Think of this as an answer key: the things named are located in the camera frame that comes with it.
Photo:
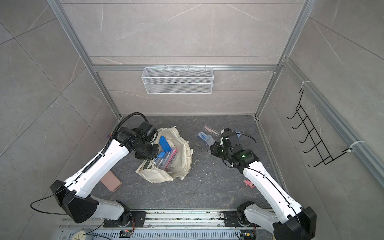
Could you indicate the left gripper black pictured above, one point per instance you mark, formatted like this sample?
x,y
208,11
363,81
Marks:
x,y
155,155

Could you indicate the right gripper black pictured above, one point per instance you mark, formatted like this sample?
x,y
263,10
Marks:
x,y
215,151

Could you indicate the cream canvas tote bag leaves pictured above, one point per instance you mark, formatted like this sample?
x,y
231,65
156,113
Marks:
x,y
152,170

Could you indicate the clear case pink compass set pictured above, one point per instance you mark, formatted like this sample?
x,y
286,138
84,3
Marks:
x,y
211,131

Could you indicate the blue clear pencil case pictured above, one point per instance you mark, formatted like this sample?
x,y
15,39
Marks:
x,y
208,139

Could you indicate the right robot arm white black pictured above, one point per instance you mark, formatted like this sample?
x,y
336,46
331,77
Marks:
x,y
289,220

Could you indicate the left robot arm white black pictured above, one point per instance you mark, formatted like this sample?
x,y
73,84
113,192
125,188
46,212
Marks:
x,y
133,134

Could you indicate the pink clear stationery case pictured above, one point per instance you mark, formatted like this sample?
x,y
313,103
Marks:
x,y
170,156

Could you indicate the small pink toy figure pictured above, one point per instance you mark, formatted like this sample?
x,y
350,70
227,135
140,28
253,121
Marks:
x,y
248,184

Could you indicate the white round clock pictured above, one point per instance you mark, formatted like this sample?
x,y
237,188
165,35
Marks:
x,y
80,235

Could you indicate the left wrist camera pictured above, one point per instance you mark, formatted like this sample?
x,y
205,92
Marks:
x,y
147,132

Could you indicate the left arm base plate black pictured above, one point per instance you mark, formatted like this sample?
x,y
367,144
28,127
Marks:
x,y
132,219

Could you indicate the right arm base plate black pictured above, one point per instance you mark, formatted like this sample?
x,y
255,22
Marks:
x,y
234,218

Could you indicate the white wire mesh basket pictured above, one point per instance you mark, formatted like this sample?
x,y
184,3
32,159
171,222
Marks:
x,y
178,80

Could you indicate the black wire hook rack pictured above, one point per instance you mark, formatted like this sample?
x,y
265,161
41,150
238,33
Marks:
x,y
313,135

